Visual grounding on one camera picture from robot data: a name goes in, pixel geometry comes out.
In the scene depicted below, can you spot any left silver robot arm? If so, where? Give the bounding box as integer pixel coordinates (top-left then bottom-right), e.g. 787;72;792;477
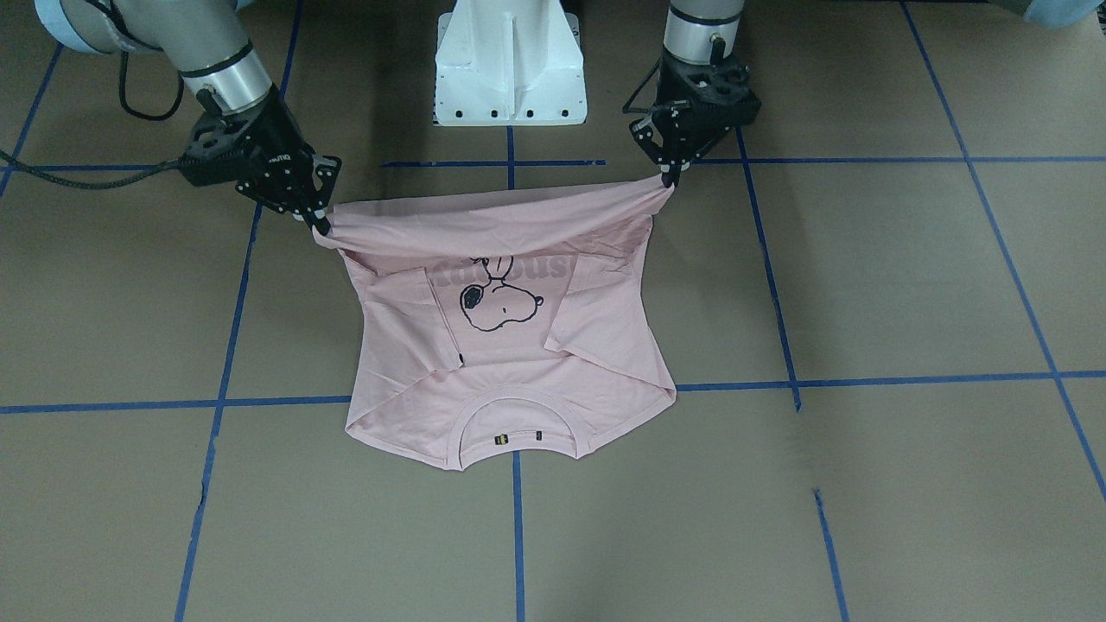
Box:
620;1;762;187

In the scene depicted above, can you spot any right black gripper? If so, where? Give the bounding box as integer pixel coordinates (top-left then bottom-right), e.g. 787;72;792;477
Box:
179;86;342;237

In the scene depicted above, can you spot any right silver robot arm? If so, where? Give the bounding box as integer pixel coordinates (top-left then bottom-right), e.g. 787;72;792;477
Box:
35;1;342;236

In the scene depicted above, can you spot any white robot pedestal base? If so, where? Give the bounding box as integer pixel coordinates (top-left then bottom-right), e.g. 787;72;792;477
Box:
432;1;588;127

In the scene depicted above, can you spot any pink Snoopy t-shirt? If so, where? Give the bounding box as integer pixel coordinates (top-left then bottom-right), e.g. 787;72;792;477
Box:
315;176;678;470

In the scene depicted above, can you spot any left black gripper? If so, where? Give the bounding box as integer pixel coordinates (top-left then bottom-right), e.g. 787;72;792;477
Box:
624;50;762;187

